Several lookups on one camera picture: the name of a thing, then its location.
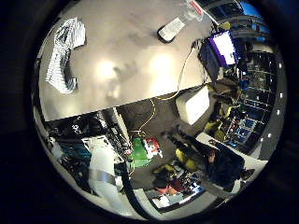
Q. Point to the clear spray bottle white label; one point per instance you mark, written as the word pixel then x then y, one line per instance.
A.
pixel 170 29

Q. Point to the white grey striped cloth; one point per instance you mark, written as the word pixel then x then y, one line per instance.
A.
pixel 62 53

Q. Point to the red white package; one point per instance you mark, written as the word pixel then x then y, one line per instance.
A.
pixel 152 146

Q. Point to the green bag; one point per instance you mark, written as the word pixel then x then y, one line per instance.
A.
pixel 139 154

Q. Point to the white box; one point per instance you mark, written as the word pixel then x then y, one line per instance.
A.
pixel 193 105

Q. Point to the person in dark clothes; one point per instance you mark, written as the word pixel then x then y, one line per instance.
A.
pixel 225 165

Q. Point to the large glass window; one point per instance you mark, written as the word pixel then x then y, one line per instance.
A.
pixel 249 15

